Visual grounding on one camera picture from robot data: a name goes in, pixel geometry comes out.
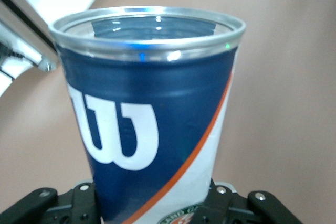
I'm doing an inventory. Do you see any blue white tennis ball can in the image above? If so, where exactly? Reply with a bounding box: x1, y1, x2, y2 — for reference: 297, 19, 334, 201
48, 5, 247, 224

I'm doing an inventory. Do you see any brown table mat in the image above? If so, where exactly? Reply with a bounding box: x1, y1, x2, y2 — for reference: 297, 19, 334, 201
0, 0, 336, 224

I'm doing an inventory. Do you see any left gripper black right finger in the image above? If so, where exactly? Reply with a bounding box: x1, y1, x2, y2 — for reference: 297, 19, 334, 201
194, 178, 304, 224

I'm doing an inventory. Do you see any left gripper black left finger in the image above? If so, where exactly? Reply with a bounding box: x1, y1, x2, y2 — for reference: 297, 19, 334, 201
0, 178, 102, 224

